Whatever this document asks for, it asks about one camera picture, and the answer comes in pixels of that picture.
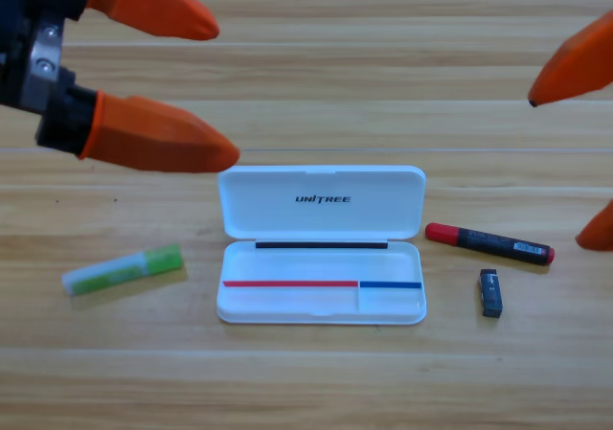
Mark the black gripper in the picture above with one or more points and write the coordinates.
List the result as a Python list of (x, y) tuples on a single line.
[(24, 42)]

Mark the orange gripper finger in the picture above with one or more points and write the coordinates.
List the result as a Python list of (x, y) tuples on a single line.
[(601, 231), (158, 135), (579, 66)]

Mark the red black marker pen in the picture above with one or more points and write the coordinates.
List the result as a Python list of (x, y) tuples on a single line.
[(488, 241)]

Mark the black eraser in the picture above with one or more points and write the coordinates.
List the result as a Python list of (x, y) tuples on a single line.
[(492, 296)]

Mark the green white glue stick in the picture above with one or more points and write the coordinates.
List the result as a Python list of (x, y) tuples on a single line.
[(124, 269)]

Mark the white Unitree pencil case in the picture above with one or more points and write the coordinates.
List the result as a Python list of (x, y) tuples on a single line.
[(321, 267)]

